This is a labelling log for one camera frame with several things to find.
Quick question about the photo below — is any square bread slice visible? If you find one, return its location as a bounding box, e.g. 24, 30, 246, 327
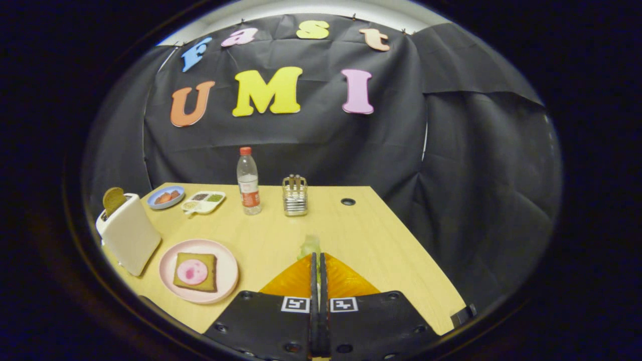
173, 252, 218, 293

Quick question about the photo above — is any black table edge bracket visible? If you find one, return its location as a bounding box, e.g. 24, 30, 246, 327
450, 303, 477, 329

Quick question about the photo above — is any black backdrop cloth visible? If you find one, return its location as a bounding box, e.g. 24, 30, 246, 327
83, 14, 562, 311

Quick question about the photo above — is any pink ham slice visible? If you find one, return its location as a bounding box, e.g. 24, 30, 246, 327
177, 259, 208, 285

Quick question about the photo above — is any white divided condiment tray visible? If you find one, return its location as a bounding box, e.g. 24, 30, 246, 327
181, 191, 226, 216

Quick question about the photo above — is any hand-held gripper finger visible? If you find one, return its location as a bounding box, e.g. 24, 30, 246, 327
319, 252, 439, 361
203, 252, 319, 361

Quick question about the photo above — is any brown toast slice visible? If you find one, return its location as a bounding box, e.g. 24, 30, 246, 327
102, 187, 127, 217

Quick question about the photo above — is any clear bottle with red cap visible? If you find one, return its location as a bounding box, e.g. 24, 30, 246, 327
237, 146, 262, 216

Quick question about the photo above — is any pink round plate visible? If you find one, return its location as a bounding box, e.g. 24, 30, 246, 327
158, 239, 239, 304

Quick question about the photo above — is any white toaster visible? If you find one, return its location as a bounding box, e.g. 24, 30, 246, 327
95, 193, 162, 277

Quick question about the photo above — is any green lettuce leaf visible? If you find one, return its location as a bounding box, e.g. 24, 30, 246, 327
297, 234, 322, 260

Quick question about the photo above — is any metal mesh holder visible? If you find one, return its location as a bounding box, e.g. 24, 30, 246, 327
282, 174, 308, 217

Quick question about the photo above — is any blue round plate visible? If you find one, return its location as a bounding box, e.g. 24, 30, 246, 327
146, 186, 185, 210

